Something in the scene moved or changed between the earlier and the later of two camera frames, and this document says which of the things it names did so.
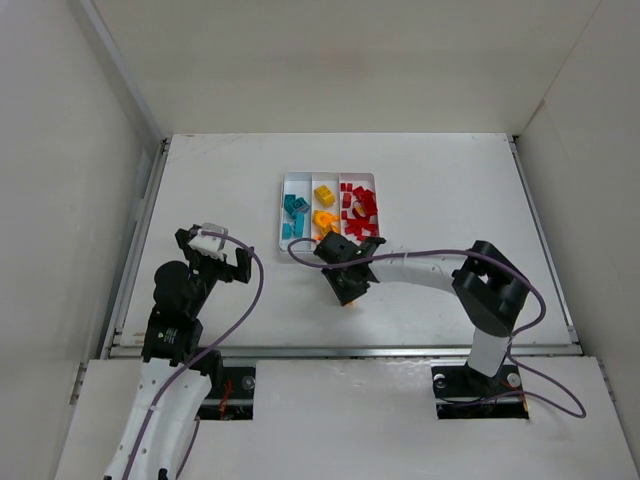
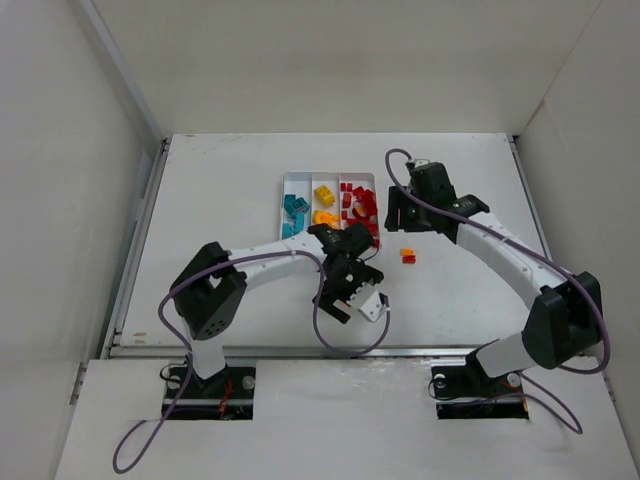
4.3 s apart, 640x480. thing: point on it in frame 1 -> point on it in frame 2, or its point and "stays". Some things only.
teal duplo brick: (293, 205) stays
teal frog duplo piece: (299, 224) stays
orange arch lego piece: (326, 221) stays
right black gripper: (351, 273) -> (396, 211)
